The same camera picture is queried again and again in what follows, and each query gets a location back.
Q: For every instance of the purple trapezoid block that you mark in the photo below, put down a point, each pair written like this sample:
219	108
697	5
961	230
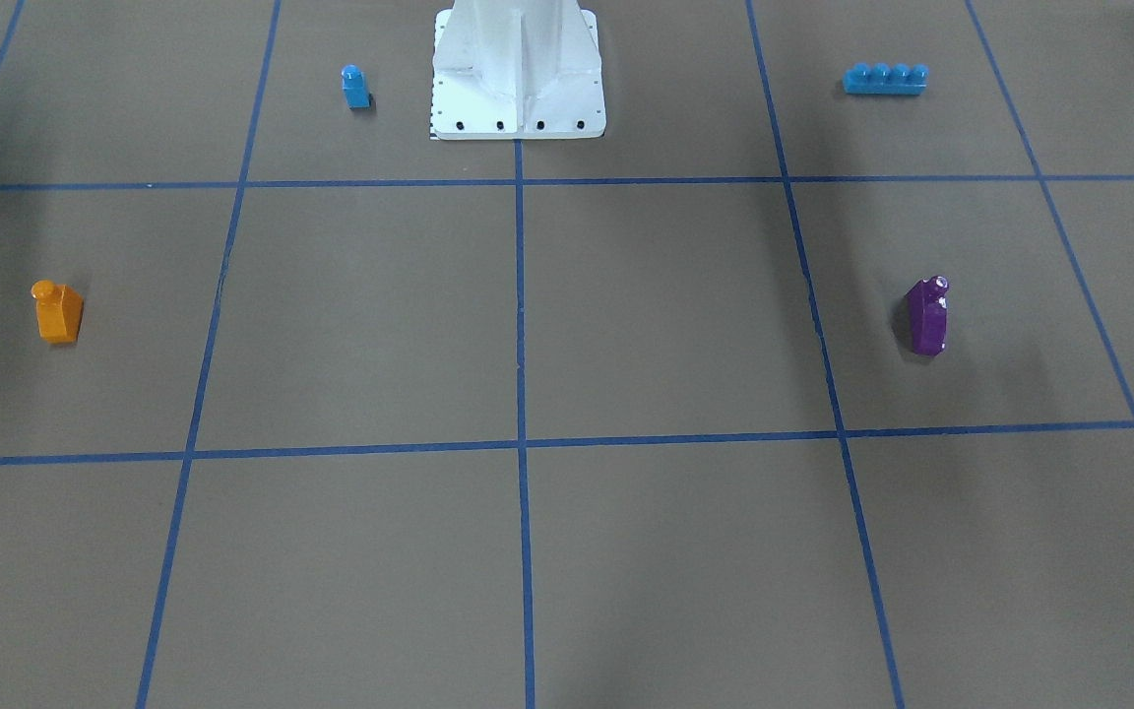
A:
928	316

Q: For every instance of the small blue block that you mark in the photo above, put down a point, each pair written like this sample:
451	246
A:
354	89

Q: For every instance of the long blue four-stud block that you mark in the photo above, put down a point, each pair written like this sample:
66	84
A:
882	79

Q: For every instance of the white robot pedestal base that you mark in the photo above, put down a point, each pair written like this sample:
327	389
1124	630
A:
516	70

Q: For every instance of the orange trapezoid block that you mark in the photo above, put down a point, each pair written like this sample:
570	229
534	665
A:
58	312

